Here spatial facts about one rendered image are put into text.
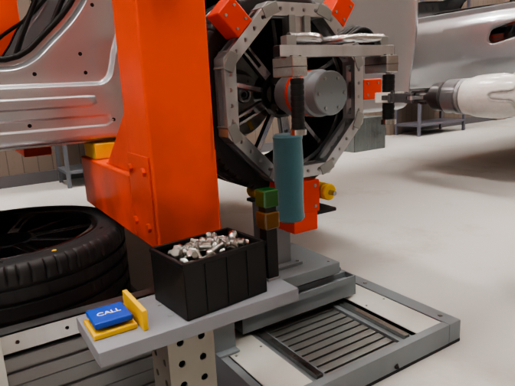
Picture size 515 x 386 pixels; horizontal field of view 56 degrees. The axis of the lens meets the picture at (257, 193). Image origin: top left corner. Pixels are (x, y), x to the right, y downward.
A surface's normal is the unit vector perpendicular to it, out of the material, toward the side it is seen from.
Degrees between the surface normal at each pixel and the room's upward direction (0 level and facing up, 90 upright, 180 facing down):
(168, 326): 0
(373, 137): 90
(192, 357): 90
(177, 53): 90
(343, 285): 90
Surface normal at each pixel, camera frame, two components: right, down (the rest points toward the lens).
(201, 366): 0.54, 0.16
